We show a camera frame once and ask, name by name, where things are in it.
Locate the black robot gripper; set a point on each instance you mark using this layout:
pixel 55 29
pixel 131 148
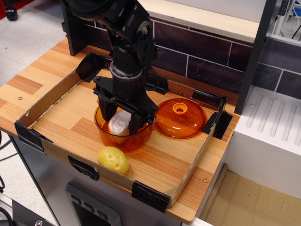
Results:
pixel 128 92

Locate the white and orange toy sushi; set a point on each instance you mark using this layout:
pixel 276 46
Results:
pixel 118 126

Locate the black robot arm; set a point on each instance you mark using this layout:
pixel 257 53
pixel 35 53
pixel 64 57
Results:
pixel 133 50

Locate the orange transparent plastic pot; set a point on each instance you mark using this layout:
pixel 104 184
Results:
pixel 132 142

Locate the orange transparent pot lid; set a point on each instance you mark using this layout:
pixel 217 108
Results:
pixel 180 118

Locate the cardboard fence with black tape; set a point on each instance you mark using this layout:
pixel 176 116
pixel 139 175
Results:
pixel 61 124

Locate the yellow toy potato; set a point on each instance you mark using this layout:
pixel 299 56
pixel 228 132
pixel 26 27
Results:
pixel 114 159

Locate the grey oven control panel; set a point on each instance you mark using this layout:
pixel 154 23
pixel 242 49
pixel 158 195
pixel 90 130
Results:
pixel 90 211

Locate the light wooden shelf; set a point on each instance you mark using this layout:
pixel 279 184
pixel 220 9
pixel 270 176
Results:
pixel 228 26

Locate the white toy sink drainboard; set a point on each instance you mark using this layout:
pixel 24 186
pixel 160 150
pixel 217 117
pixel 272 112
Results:
pixel 266 144

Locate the dark grey vertical post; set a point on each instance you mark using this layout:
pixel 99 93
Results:
pixel 264 32

